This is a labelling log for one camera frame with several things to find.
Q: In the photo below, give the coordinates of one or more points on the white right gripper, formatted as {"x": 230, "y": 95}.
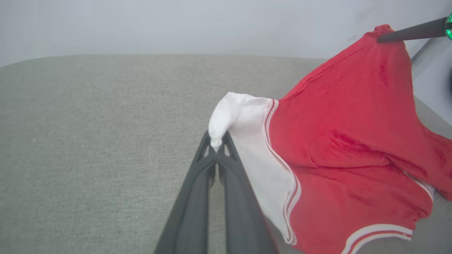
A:
{"x": 449, "y": 26}

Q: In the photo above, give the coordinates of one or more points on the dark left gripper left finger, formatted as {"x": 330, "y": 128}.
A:
{"x": 192, "y": 204}

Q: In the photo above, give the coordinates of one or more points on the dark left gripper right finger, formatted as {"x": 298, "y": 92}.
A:
{"x": 240, "y": 211}

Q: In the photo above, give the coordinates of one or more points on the grey fabric sofa cushion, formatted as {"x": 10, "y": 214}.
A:
{"x": 99, "y": 148}

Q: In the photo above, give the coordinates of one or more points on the red and white garment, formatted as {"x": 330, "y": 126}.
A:
{"x": 346, "y": 141}

